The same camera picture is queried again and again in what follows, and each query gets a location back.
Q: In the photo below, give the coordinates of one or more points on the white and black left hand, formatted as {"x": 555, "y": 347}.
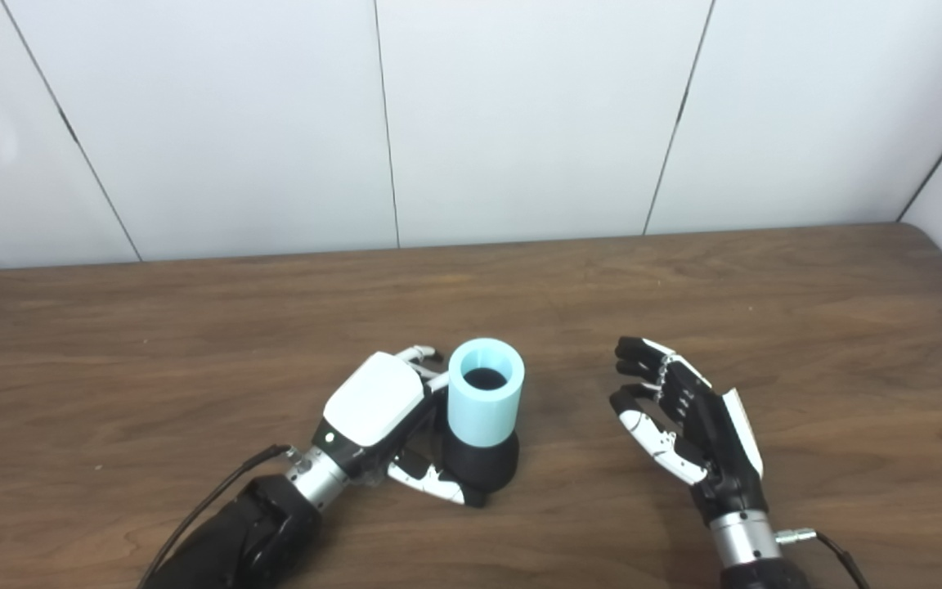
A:
{"x": 373, "y": 397}

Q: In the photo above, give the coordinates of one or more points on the white and black right hand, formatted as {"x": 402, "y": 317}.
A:
{"x": 716, "y": 442}

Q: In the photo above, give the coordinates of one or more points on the black funnel-shaped nozzle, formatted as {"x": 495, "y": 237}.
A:
{"x": 483, "y": 466}

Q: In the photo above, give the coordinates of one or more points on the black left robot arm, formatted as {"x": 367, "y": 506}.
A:
{"x": 250, "y": 532}

